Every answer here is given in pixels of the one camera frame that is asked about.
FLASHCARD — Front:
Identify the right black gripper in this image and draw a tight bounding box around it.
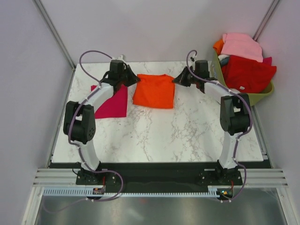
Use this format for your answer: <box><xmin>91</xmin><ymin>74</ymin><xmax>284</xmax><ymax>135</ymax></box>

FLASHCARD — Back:
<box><xmin>172</xmin><ymin>67</ymin><xmax>199</xmax><ymax>87</ymax></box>

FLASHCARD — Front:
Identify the orange t shirt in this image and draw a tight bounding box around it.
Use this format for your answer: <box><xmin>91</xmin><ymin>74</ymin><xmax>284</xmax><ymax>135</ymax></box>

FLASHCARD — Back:
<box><xmin>133</xmin><ymin>74</ymin><xmax>175</xmax><ymax>109</ymax></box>

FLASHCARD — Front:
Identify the magenta t shirt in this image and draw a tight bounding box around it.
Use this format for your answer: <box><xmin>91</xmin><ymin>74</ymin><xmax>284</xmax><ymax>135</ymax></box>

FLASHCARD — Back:
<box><xmin>95</xmin><ymin>85</ymin><xmax>128</xmax><ymax>119</ymax></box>

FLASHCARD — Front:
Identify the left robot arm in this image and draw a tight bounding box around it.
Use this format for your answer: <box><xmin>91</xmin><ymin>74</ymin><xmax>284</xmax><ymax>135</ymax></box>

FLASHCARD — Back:
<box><xmin>63</xmin><ymin>59</ymin><xmax>140</xmax><ymax>184</ymax></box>

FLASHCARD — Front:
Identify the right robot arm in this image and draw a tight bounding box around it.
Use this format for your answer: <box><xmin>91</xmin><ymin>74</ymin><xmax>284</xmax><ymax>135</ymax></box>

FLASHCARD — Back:
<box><xmin>172</xmin><ymin>60</ymin><xmax>253</xmax><ymax>185</ymax></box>

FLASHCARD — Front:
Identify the white garment in basket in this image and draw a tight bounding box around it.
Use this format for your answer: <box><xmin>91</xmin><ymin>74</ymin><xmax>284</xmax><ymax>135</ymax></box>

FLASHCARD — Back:
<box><xmin>218</xmin><ymin>54</ymin><xmax>230</xmax><ymax>61</ymax></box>

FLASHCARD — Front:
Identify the teal garment in basket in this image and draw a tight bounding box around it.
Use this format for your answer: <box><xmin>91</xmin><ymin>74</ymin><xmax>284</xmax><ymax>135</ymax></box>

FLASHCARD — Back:
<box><xmin>220</xmin><ymin>57</ymin><xmax>230</xmax><ymax>67</ymax></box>

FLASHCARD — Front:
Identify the orange garment in basket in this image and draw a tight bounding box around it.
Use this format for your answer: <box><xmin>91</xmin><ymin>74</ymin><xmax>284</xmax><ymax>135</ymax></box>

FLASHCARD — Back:
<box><xmin>213</xmin><ymin>38</ymin><xmax>224</xmax><ymax>55</ymax></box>

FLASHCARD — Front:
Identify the red t shirt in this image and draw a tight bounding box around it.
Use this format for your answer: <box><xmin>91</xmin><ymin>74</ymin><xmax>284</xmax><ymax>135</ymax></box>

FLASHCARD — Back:
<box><xmin>221</xmin><ymin>55</ymin><xmax>277</xmax><ymax>93</ymax></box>

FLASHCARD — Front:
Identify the pink t shirt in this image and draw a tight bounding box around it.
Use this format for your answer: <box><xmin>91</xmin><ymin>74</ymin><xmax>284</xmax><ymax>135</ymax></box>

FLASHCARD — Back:
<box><xmin>221</xmin><ymin>33</ymin><xmax>263</xmax><ymax>62</ymax></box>

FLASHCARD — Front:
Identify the olive green laundry basket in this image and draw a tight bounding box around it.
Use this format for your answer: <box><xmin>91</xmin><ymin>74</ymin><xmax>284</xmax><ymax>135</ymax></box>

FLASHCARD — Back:
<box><xmin>209</xmin><ymin>50</ymin><xmax>274</xmax><ymax>106</ymax></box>

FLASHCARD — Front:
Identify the magenta garment in basket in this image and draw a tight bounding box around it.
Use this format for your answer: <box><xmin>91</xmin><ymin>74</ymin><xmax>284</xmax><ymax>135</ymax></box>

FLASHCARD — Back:
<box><xmin>263</xmin><ymin>57</ymin><xmax>272</xmax><ymax>66</ymax></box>

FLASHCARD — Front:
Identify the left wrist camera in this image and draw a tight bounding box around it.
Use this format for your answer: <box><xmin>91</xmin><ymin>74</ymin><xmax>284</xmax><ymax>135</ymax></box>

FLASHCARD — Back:
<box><xmin>112</xmin><ymin>54</ymin><xmax>126</xmax><ymax>62</ymax></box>

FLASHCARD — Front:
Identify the left aluminium frame post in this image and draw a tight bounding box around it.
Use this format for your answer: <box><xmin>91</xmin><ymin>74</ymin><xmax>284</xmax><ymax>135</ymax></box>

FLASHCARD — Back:
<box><xmin>32</xmin><ymin>0</ymin><xmax>76</xmax><ymax>72</ymax></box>

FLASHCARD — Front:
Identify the aluminium frame post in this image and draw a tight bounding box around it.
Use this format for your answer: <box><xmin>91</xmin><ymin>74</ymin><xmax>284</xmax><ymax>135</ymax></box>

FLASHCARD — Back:
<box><xmin>252</xmin><ymin>0</ymin><xmax>281</xmax><ymax>41</ymax></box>
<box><xmin>32</xmin><ymin>0</ymin><xmax>76</xmax><ymax>72</ymax></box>

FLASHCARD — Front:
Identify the right aluminium rail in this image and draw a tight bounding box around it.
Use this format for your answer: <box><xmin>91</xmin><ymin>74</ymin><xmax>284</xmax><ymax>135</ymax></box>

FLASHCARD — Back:
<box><xmin>242</xmin><ymin>106</ymin><xmax>274</xmax><ymax>169</ymax></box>

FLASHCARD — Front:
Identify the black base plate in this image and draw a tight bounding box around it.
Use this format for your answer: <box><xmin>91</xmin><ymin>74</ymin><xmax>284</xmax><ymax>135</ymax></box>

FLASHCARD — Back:
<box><xmin>50</xmin><ymin>161</ymin><xmax>244</xmax><ymax>194</ymax></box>

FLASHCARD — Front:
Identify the right aluminium frame post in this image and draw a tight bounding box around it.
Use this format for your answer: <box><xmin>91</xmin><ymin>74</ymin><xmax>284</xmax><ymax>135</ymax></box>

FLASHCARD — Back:
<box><xmin>252</xmin><ymin>0</ymin><xmax>281</xmax><ymax>41</ymax></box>

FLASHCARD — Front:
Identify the white slotted cable duct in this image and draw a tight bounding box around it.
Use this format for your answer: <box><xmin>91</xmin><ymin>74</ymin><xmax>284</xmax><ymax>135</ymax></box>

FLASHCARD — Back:
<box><xmin>43</xmin><ymin>187</ymin><xmax>233</xmax><ymax>198</ymax></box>

